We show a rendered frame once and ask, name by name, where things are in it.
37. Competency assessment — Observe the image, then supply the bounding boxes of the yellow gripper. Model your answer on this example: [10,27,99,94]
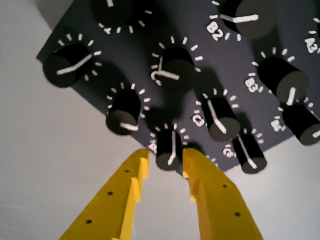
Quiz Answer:
[58,148,264,240]

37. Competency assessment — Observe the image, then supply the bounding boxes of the black knob box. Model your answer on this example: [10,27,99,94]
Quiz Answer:
[37,0,320,176]

